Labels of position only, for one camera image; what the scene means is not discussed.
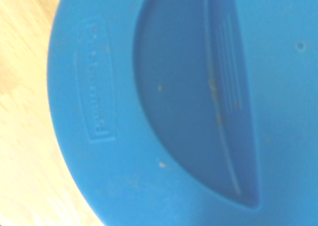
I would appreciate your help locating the blue plastic container lid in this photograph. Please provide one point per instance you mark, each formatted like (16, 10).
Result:
(174, 87)

